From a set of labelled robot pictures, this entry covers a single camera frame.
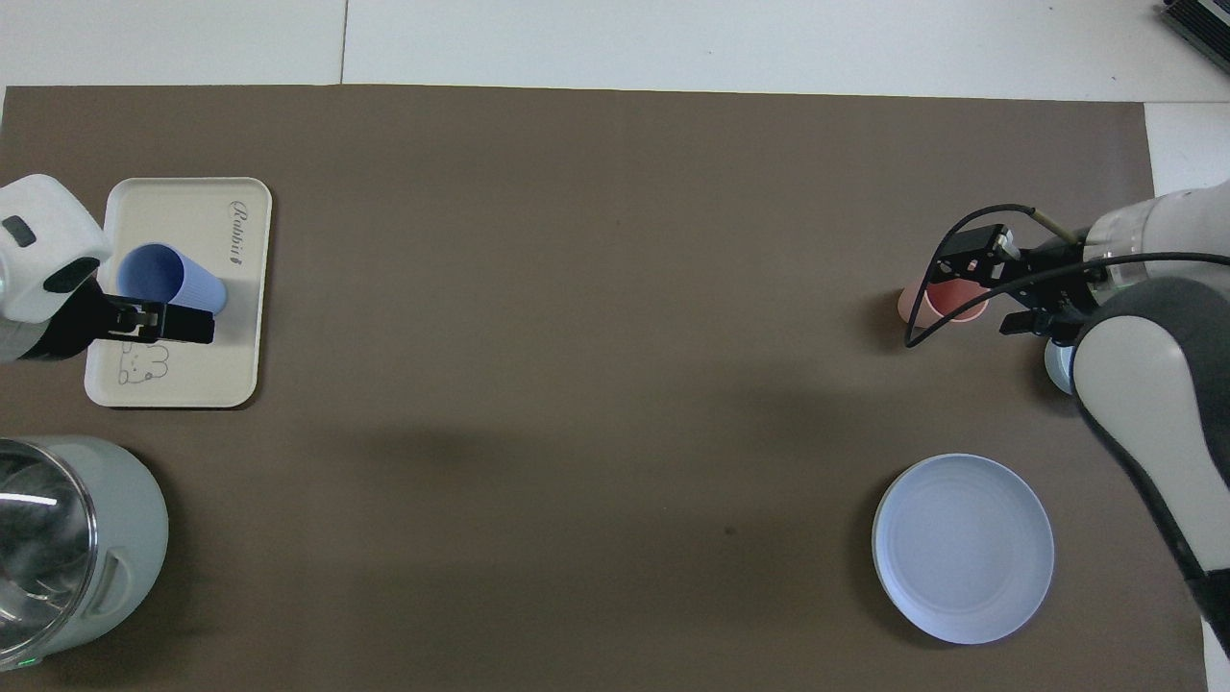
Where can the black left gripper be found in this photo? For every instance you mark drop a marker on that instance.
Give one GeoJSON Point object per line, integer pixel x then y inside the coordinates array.
{"type": "Point", "coordinates": [72, 322]}

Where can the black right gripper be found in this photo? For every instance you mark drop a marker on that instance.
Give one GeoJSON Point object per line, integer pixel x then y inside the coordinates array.
{"type": "Point", "coordinates": [1057, 279]}

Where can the pink plastic cup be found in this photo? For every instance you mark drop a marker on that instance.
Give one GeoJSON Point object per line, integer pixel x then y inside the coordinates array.
{"type": "Point", "coordinates": [951, 303]}

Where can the blue plastic cup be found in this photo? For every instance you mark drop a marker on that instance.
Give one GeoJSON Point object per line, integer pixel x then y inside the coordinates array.
{"type": "Point", "coordinates": [159, 274]}

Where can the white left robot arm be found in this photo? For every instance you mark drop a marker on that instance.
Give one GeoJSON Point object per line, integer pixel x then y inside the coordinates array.
{"type": "Point", "coordinates": [43, 240]}

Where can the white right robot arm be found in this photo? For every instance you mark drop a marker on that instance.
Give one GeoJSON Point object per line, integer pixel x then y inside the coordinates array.
{"type": "Point", "coordinates": [1143, 384]}

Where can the cream rabbit print tray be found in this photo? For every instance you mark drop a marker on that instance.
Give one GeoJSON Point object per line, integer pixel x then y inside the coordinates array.
{"type": "Point", "coordinates": [231, 327]}

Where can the light blue bowl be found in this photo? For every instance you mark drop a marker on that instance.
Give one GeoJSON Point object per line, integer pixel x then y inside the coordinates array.
{"type": "Point", "coordinates": [1059, 365]}

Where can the pale green steel-lined cooker pot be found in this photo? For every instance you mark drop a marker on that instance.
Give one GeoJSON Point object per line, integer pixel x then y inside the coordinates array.
{"type": "Point", "coordinates": [115, 519]}

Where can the pale blue round plate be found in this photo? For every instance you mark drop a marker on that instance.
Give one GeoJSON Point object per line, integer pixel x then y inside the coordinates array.
{"type": "Point", "coordinates": [963, 548]}

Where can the dark grey ribbed device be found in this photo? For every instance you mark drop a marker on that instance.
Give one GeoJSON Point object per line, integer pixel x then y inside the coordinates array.
{"type": "Point", "coordinates": [1201, 19]}

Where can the brown table mat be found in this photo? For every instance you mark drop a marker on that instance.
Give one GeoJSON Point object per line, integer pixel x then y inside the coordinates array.
{"type": "Point", "coordinates": [577, 384]}

